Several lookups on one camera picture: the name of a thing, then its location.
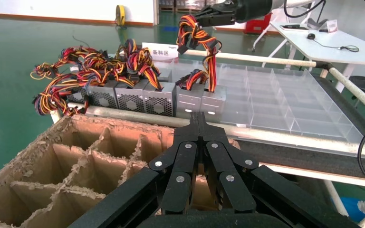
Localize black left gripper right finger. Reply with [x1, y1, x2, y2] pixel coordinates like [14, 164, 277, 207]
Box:
[199, 113, 348, 228]

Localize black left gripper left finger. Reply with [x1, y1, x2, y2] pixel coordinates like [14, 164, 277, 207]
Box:
[67, 113, 200, 228]

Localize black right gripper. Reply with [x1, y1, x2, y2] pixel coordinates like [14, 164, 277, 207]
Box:
[195, 0, 273, 29]

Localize multicoloured power supply cable bundle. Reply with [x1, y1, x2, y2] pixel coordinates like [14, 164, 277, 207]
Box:
[176, 14, 222, 94]
[175, 68, 209, 92]
[134, 47, 163, 91]

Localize stacked warehouse goods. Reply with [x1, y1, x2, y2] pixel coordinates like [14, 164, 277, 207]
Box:
[158, 0, 216, 14]

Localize red plastic bin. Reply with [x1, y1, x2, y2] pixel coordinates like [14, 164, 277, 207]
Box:
[245, 13, 273, 35]

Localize white sign with Chinese text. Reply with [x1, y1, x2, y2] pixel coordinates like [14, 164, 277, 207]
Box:
[141, 42, 179, 64]

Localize white cart lower beam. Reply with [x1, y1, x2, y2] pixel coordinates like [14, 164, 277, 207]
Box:
[259, 162, 365, 190]

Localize black phone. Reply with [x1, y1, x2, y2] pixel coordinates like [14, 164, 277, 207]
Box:
[279, 24, 310, 31]

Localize grey mesh-faced power supply case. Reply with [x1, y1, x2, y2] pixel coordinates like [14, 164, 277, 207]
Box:
[65, 86, 90, 105]
[115, 80, 148, 113]
[87, 82, 119, 109]
[143, 81, 177, 118]

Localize white office table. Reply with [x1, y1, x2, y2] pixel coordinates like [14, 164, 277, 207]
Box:
[253, 21, 365, 95]

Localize clear plastic divided tray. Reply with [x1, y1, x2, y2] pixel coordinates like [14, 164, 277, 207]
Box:
[152, 59, 365, 145]

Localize grey desktop holder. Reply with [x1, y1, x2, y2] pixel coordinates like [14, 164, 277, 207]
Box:
[307, 18, 328, 30]

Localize cardboard box with dividers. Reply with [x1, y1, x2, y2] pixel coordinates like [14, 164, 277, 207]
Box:
[0, 114, 241, 228]

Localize white card stand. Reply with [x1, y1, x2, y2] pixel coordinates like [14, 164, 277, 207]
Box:
[326, 19, 339, 33]

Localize black pipe joint connector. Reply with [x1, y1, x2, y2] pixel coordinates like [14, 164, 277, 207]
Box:
[315, 61, 334, 71]

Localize blue bin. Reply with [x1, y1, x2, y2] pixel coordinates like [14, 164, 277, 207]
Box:
[340, 196, 365, 225]

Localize white pipe rail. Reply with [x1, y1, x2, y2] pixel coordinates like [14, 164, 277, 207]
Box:
[182, 49, 317, 68]
[327, 66, 365, 122]
[49, 102, 365, 158]

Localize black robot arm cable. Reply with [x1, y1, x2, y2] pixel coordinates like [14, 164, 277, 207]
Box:
[283, 0, 327, 18]

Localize purple-tinted power supply cable bundle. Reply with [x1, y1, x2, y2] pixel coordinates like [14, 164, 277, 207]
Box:
[117, 38, 141, 79]

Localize black mouse cable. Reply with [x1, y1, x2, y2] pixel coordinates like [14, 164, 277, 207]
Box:
[314, 38, 359, 53]

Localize large tangled multicoloured cable heap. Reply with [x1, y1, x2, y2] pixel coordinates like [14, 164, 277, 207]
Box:
[29, 45, 130, 117]

